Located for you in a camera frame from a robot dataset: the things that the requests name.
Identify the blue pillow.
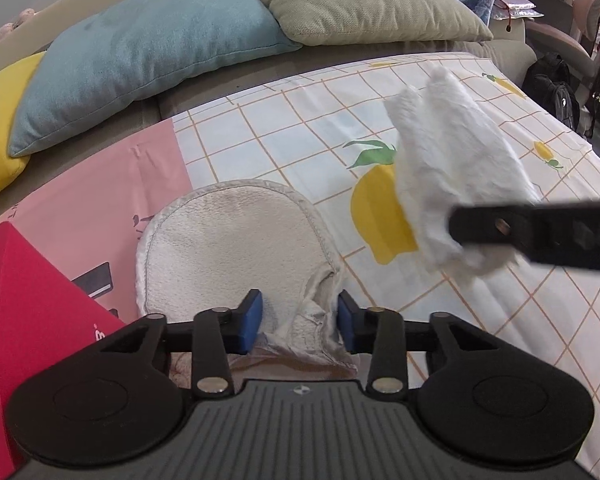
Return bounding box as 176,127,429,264
9,0,303,158

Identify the red box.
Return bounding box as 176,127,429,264
0,222,131,480

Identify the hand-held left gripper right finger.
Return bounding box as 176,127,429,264
337,291,505,396

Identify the lemon print checked tablecloth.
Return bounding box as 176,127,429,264
0,52,600,480

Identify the white terry mitt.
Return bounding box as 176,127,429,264
135,180,358,376

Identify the pink office chair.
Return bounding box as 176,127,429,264
525,0,600,111

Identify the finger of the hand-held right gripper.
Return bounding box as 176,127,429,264
447,200,600,275

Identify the yellow pillow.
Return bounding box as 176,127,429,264
0,51,46,206

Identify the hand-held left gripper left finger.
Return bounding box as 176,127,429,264
94,289,264,397

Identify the grey-green pillow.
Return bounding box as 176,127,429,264
219,0,495,47

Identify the black backpack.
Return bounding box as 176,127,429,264
522,54,581,133

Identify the white fluffy cloth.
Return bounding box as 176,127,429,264
384,66,543,277

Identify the pink plush toy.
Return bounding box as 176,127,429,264
0,8,35,56

